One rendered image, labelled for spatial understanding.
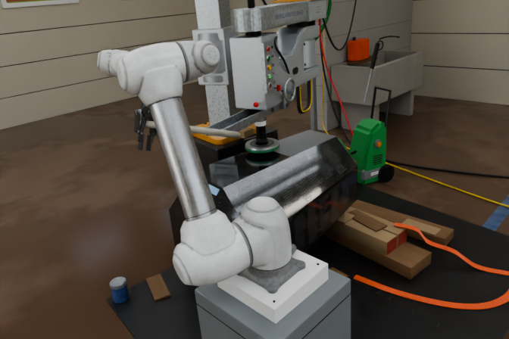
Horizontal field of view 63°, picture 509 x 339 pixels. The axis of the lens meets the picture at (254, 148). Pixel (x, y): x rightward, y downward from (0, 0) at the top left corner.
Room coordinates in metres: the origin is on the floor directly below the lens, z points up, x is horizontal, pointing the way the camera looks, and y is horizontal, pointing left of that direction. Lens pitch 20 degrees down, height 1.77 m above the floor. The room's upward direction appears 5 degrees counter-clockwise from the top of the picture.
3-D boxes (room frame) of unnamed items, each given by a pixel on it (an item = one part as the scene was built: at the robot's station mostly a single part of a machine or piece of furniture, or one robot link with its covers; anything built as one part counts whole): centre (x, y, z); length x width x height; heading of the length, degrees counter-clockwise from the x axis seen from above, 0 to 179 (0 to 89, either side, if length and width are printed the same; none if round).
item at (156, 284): (2.28, 0.71, 0.02); 0.25 x 0.10 x 0.01; 25
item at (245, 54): (2.56, -0.09, 1.32); 0.36 x 0.22 x 0.45; 148
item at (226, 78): (3.26, 0.22, 1.36); 0.35 x 0.35 x 0.41
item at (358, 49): (5.56, -1.50, 1.00); 0.50 x 0.22 x 0.33; 133
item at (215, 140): (3.26, 0.22, 0.76); 0.49 x 0.49 x 0.05; 38
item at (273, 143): (2.50, -0.05, 0.88); 0.21 x 0.21 x 0.01
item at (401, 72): (5.49, -1.73, 0.43); 1.30 x 0.62 x 0.86; 133
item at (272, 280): (1.24, -0.03, 0.89); 0.22 x 0.18 x 0.06; 134
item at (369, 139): (3.70, -1.08, 0.43); 0.35 x 0.35 x 0.87; 23
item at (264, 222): (1.22, -0.01, 1.03); 0.18 x 0.16 x 0.22; 120
